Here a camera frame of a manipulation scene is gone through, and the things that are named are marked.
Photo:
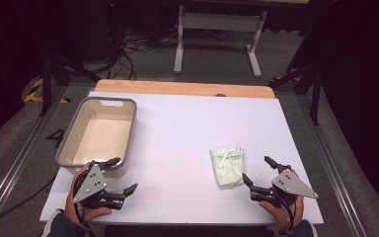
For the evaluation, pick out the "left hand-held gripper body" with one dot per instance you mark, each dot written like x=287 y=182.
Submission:
x=90 y=184

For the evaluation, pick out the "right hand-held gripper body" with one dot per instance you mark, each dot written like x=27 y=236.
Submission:
x=291 y=184

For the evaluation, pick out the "grey plastic bin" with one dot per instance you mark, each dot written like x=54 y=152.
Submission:
x=100 y=138

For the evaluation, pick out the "person's right hand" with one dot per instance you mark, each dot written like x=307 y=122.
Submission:
x=284 y=215

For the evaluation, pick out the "person's left hand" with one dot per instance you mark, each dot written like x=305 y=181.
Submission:
x=70 y=210

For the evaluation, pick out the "white table mat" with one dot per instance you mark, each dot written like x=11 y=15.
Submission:
x=177 y=141

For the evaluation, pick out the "black tripod stand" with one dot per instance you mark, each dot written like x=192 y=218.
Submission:
x=312 y=82
x=51 y=77

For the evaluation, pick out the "yellow black hazard tape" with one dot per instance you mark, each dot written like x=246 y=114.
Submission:
x=34 y=92

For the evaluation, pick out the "aluminium floor rail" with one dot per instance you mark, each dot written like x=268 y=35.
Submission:
x=19 y=158
x=329 y=164

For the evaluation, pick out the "white metal desk frame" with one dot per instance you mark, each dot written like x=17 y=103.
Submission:
x=220 y=21

